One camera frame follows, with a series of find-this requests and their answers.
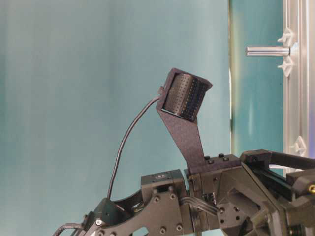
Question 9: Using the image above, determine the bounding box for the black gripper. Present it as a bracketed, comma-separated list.
[184, 150, 315, 236]

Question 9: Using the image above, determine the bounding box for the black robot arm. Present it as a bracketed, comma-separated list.
[55, 149, 315, 236]

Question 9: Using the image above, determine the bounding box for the upper steel shaft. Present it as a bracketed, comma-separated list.
[246, 46, 290, 57]

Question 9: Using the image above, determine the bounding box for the white bracket above lower shaft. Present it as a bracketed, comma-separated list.
[289, 136, 307, 156]

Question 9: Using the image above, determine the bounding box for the white bracket above shaft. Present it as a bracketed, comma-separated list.
[277, 27, 294, 47]
[289, 136, 307, 156]

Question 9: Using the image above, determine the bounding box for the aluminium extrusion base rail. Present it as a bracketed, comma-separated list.
[283, 0, 315, 158]

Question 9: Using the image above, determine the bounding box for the white bracket below upper shaft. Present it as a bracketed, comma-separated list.
[278, 56, 294, 77]

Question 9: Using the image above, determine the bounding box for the white bracket above upper shaft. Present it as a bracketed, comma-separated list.
[277, 27, 294, 47]

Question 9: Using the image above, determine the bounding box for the black camera cable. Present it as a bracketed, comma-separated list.
[107, 95, 162, 200]

